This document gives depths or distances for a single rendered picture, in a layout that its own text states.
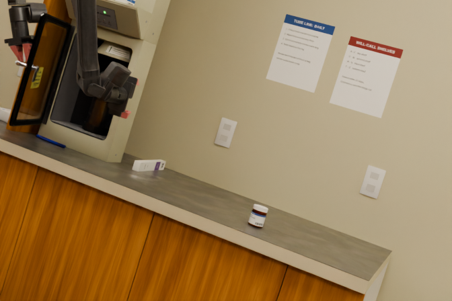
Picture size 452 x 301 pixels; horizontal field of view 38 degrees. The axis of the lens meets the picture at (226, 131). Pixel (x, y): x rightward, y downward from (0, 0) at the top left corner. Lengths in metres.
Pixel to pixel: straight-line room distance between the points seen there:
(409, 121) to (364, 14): 0.45
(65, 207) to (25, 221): 0.16
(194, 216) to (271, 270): 0.28
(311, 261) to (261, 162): 0.86
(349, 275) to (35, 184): 1.08
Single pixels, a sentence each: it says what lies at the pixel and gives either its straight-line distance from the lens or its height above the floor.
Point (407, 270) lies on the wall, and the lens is 2.61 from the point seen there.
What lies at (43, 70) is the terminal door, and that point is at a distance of 2.45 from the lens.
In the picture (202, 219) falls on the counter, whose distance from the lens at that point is 1.98.
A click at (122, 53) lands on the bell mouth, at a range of 2.51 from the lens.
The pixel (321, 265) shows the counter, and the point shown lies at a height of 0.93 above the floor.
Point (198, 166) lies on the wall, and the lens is 2.77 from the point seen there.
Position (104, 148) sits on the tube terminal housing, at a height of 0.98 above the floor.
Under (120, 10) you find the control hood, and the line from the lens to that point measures 2.39.
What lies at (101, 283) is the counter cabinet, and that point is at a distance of 2.19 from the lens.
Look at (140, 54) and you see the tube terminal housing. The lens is 2.45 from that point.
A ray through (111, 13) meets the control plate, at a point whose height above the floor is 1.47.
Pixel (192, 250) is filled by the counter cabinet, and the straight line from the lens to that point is 2.04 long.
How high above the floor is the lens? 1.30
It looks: 3 degrees down
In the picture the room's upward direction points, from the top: 17 degrees clockwise
